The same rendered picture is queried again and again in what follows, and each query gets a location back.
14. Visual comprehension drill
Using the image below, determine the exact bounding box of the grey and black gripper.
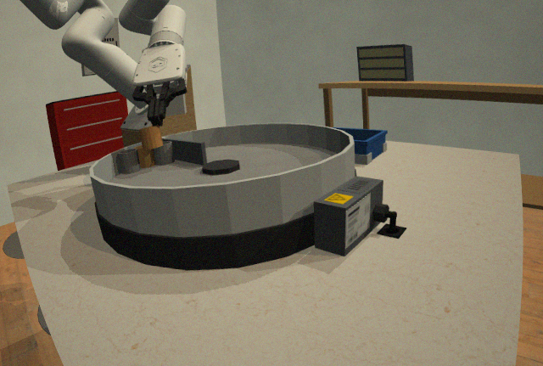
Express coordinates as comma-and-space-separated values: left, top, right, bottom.
132, 40, 187, 126

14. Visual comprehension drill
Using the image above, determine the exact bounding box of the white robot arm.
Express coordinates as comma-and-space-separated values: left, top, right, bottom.
20, 0, 187, 116

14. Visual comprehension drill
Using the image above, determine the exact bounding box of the bronze bushing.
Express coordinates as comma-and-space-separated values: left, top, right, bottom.
139, 125, 163, 150
134, 145, 156, 168

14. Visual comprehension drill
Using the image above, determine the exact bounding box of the grey metal bushing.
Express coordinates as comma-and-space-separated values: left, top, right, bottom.
118, 149, 141, 174
154, 141, 175, 166

